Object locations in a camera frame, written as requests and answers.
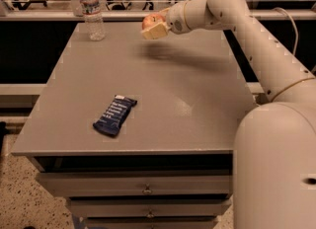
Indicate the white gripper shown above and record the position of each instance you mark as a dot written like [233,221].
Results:
[175,18]

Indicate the red yellow apple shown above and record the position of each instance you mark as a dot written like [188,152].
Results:
[152,20]

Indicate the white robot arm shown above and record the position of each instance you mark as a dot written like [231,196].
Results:
[274,154]

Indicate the clear plastic water bottle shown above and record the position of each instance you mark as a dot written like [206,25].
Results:
[92,14]

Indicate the blue snack bar wrapper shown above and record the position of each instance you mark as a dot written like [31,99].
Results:
[116,113]

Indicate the grey drawer cabinet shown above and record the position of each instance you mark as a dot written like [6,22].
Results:
[136,133]

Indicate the top grey drawer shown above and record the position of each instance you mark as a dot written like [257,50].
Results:
[135,183]

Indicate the grey drawer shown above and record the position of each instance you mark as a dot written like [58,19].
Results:
[135,183]
[154,223]
[148,208]

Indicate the middle grey drawer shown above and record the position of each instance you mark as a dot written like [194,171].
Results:
[148,208]

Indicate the bottom grey drawer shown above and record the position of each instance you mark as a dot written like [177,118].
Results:
[154,223]

